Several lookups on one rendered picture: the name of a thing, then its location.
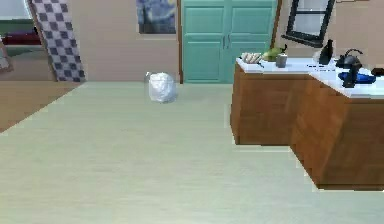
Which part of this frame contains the blue swirl framed painting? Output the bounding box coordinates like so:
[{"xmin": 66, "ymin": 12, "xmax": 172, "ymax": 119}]
[{"xmin": 135, "ymin": 0, "xmax": 177, "ymax": 35}]

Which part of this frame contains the black spray bottle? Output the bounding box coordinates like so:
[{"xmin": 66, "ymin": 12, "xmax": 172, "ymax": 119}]
[{"xmin": 318, "ymin": 38, "xmax": 334, "ymax": 66}]

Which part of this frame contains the black framed window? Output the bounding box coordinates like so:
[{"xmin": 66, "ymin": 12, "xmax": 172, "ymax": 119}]
[{"xmin": 281, "ymin": 0, "xmax": 336, "ymax": 49}]

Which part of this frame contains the grey cup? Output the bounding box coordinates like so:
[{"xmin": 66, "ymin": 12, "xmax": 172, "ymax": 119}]
[{"xmin": 275, "ymin": 53, "xmax": 288, "ymax": 69}]

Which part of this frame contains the teal double door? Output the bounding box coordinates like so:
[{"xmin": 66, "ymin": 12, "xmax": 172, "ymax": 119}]
[{"xmin": 180, "ymin": 0, "xmax": 279, "ymax": 84}]

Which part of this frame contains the blue plate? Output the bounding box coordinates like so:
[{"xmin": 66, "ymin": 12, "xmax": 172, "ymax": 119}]
[{"xmin": 337, "ymin": 71, "xmax": 377, "ymax": 85}]

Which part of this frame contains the black kettle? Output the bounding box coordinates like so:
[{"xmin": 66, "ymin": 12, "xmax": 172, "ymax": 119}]
[{"xmin": 335, "ymin": 48, "xmax": 364, "ymax": 70}]

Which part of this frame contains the brown wooden kitchen counter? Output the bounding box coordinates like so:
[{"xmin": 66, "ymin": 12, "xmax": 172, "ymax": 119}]
[{"xmin": 229, "ymin": 57, "xmax": 384, "ymax": 192}]

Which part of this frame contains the white bin with bag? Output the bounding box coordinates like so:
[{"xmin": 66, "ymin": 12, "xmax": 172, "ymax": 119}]
[{"xmin": 144, "ymin": 71, "xmax": 179, "ymax": 104}]

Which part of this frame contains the red and green sofa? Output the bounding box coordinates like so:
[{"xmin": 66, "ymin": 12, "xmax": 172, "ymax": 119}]
[{"xmin": 0, "ymin": 19, "xmax": 43, "ymax": 48}]

